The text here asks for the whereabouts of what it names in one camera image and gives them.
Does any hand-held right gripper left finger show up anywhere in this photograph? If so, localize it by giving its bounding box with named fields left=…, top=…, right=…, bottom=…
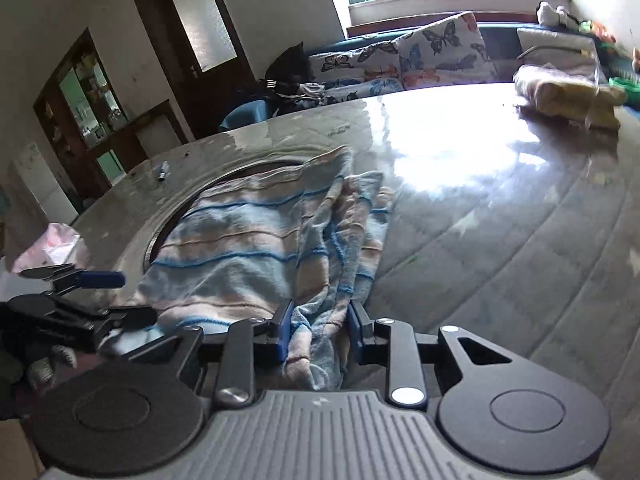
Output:
left=127, top=299, right=294, bottom=408

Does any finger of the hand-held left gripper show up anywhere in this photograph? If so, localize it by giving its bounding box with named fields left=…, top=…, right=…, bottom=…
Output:
left=99, top=305, right=159, bottom=332
left=19, top=263, right=126, bottom=294

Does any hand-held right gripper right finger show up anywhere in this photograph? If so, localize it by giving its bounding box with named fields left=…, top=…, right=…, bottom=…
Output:
left=348, top=300, right=514, bottom=408

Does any striped blue pink sweater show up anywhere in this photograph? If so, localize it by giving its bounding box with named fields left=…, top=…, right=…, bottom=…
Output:
left=102, top=145, right=396, bottom=394

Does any person's left hand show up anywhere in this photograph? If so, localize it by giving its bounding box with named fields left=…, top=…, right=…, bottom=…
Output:
left=27, top=344, right=79, bottom=387

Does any white pink plastic bag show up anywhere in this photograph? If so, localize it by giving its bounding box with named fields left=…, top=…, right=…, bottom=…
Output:
left=14, top=222, right=84, bottom=274

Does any white refrigerator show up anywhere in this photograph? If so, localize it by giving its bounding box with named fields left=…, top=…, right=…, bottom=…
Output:
left=9, top=142, right=79, bottom=227

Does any dark wooden display cabinet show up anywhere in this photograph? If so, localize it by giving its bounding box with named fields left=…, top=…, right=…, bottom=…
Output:
left=32, top=27, right=189, bottom=202

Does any grey quilted star table cover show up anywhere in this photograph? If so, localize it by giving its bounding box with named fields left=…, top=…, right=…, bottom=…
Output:
left=70, top=82, right=640, bottom=413

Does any round black induction cooktop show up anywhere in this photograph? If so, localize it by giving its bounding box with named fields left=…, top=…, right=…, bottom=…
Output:
left=144, top=156, right=313, bottom=272

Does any dark wooden glass door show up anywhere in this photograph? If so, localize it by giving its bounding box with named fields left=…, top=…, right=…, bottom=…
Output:
left=129, top=0, right=256, bottom=139

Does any flat butterfly print cushion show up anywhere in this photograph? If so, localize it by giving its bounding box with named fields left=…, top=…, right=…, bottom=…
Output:
left=319, top=77, right=404, bottom=104

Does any large butterfly print pillow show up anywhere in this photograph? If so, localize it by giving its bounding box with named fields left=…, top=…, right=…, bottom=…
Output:
left=397, top=10, right=499, bottom=92

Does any white grey pillow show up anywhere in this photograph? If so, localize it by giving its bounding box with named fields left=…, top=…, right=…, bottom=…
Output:
left=514, top=27, right=601, bottom=84

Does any green plastic basin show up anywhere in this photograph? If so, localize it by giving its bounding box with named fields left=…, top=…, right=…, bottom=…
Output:
left=607, top=75, right=640, bottom=94

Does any panda plush toy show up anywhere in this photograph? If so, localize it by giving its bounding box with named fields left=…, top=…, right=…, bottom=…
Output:
left=536, top=0, right=576, bottom=29

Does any pink green plush toy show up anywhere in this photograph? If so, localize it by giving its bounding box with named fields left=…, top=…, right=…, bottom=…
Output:
left=577, top=18, right=619, bottom=44

